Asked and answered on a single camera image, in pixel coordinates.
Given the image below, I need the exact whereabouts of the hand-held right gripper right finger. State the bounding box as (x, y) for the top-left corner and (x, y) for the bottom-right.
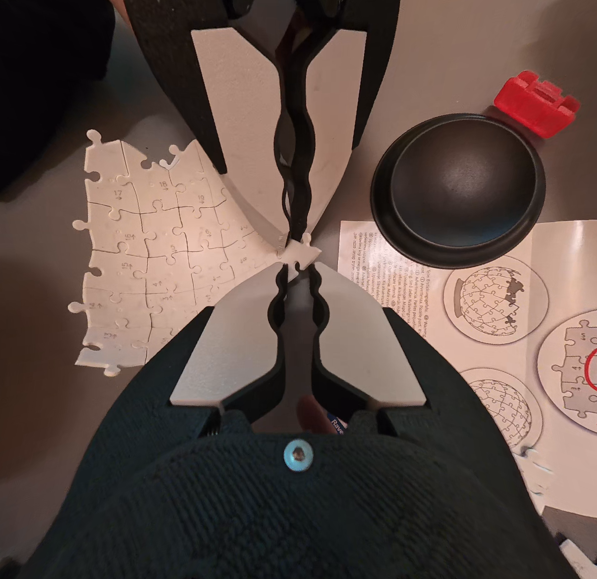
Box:
(305, 261), (431, 424)

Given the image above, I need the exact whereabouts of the red plastic clip part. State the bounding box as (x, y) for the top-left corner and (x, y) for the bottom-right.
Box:
(493, 70), (582, 139)

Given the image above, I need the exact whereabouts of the printed instruction sheet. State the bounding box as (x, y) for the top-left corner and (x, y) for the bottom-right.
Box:
(326, 219), (597, 519)

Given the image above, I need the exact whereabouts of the curved assembled white puzzle section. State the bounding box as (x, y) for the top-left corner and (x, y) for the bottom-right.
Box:
(67, 129), (291, 378)

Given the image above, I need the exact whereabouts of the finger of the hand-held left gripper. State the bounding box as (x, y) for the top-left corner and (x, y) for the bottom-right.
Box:
(190, 27), (299, 244)
(280, 27), (370, 243)

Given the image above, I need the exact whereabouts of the white puzzle piece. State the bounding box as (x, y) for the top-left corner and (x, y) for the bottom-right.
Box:
(276, 232), (323, 281)

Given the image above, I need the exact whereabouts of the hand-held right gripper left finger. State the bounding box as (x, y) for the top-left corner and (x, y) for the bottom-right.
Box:
(169, 261), (289, 424)

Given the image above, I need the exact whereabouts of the person's right hand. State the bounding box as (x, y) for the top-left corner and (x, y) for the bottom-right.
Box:
(296, 395), (334, 434)

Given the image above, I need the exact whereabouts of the black round ball stand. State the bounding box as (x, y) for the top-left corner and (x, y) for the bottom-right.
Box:
(371, 113), (547, 268)

